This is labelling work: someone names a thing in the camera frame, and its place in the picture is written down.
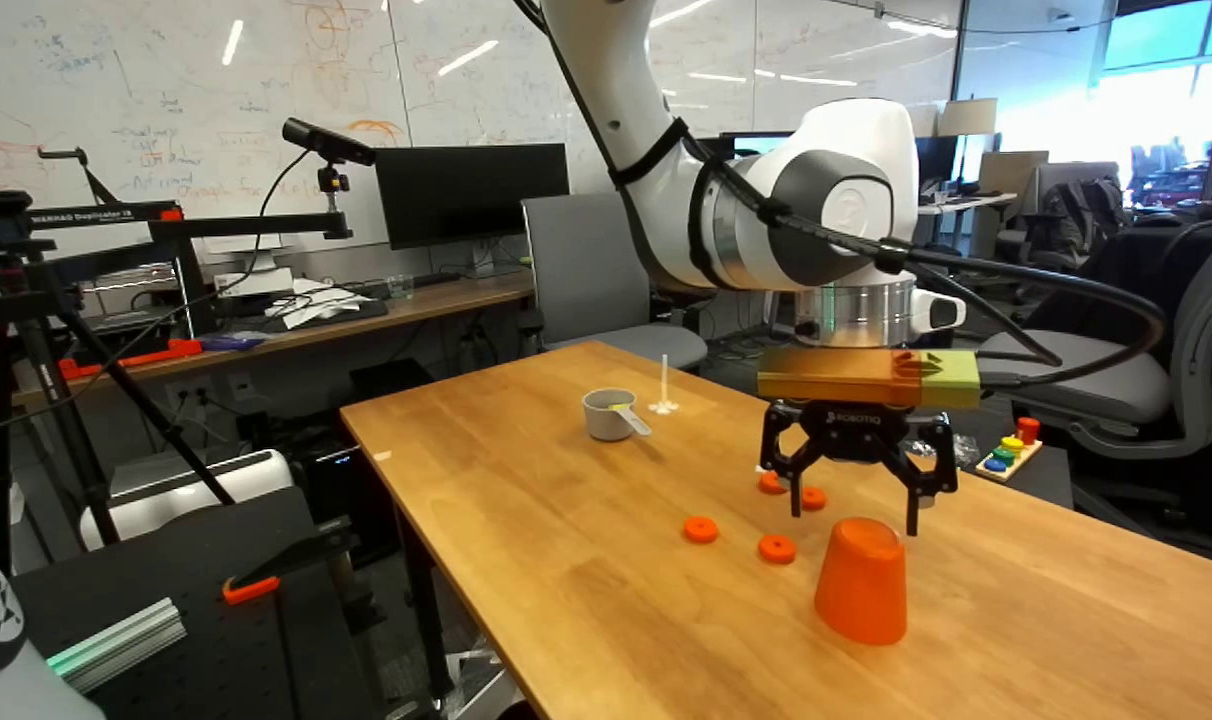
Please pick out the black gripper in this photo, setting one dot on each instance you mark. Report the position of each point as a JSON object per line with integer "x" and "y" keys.
{"x": 912, "y": 444}

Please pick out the orange plastic cup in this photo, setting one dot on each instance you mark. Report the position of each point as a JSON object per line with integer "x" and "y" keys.
{"x": 867, "y": 582}

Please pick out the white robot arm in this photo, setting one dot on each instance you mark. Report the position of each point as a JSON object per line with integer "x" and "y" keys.
{"x": 825, "y": 204}

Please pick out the orange disc under blocks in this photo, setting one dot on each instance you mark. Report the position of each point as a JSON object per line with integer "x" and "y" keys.
{"x": 703, "y": 528}

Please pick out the gray measuring cup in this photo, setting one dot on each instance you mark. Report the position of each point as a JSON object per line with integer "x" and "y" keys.
{"x": 609, "y": 419}

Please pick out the orange disc gripper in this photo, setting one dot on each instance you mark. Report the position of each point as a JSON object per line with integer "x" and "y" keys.
{"x": 774, "y": 484}
{"x": 812, "y": 498}

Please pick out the orange disc with hole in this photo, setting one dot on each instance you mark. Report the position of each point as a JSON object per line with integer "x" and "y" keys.
{"x": 774, "y": 551}

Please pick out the colourful toy stacker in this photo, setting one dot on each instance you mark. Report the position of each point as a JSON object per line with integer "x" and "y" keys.
{"x": 1010, "y": 455}

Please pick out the white peg stand left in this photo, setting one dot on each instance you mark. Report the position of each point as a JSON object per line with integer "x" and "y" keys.
{"x": 666, "y": 405}

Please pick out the gray office chair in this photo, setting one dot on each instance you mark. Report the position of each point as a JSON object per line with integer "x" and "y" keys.
{"x": 1130, "y": 401}

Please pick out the black computer monitor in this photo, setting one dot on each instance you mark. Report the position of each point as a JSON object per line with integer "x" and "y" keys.
{"x": 465, "y": 194}

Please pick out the wrist camera wooden block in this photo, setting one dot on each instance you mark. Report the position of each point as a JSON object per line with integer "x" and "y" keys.
{"x": 886, "y": 376}

